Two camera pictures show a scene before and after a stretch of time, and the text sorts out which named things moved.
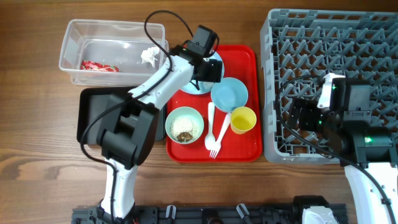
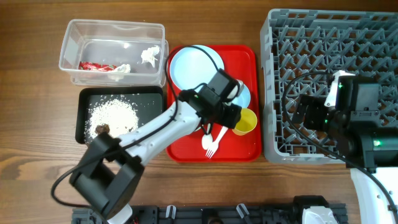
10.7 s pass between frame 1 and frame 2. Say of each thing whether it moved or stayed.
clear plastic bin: stayed
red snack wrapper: stayed
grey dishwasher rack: stayed
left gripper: moved
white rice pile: moved
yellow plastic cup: stayed
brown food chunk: moved
